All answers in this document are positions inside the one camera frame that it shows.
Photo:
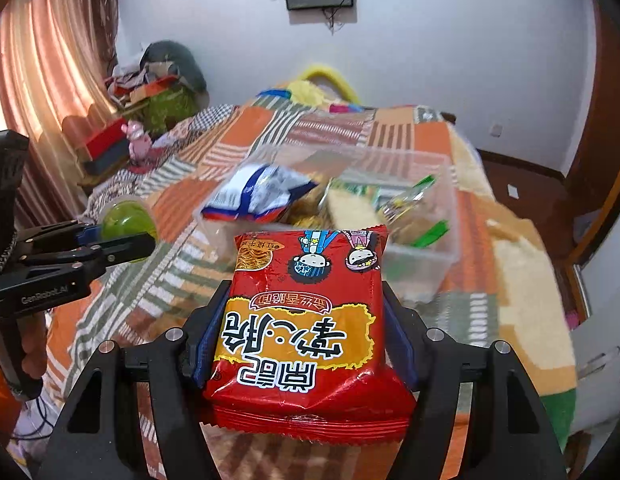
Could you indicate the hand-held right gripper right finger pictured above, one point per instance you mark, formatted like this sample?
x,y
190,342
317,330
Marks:
x,y
400,340

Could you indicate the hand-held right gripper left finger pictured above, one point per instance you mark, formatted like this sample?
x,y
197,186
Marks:
x,y
210,330

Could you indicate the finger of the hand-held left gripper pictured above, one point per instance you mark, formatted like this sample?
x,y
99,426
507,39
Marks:
x,y
87,234
125,250

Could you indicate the green jelly cup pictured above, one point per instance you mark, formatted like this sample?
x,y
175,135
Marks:
x,y
127,220

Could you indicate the clear plastic storage container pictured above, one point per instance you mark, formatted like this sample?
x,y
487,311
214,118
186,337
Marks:
x,y
429,265

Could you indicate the red instant noodle packet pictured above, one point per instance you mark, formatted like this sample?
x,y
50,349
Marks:
x,y
300,335

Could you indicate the clear bag with green seal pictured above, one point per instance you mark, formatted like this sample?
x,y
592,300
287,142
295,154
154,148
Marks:
x,y
404,210

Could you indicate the beige wafer packet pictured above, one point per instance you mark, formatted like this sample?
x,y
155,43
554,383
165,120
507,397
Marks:
x,y
355,210

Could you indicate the blue white chip bag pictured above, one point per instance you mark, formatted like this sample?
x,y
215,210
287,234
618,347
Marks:
x,y
260,190

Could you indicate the green pea packet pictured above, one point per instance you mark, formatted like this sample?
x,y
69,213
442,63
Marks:
x,y
362,190

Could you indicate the person's left hand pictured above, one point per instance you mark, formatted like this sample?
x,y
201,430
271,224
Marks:
x,y
36,350

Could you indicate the dark blue box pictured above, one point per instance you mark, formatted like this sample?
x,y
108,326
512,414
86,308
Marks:
x,y
107,164

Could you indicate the red box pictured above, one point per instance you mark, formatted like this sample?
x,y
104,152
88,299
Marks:
x,y
107,141

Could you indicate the pink bunny toy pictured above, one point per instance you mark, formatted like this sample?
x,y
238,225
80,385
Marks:
x,y
137,141

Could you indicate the brown curtain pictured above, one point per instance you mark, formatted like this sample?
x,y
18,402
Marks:
x,y
45,85

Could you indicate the pile of clothes and bags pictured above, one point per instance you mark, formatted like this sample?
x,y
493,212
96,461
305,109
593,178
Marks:
x,y
160,85

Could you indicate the white sliding wardrobe door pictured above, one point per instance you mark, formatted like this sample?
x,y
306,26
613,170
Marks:
x,y
602,340

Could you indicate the patchwork blanket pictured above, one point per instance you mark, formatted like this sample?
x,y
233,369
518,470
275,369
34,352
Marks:
x,y
310,130

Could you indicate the yellow plush pillow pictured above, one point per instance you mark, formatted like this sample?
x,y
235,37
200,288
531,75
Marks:
x,y
315,85

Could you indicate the wooden door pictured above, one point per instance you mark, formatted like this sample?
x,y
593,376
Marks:
x,y
597,135

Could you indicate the wall socket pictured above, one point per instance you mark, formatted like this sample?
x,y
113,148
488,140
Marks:
x,y
496,131

